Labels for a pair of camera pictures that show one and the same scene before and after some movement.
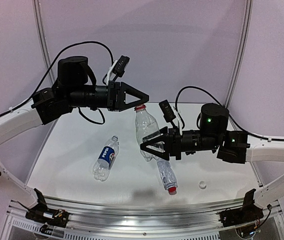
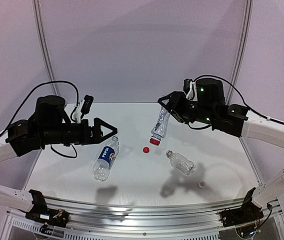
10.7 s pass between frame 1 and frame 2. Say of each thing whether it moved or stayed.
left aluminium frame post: stayed
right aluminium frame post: stayed
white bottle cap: stayed
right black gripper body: moved
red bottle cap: moved
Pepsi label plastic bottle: stayed
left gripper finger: moved
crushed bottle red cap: moved
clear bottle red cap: moved
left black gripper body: moved
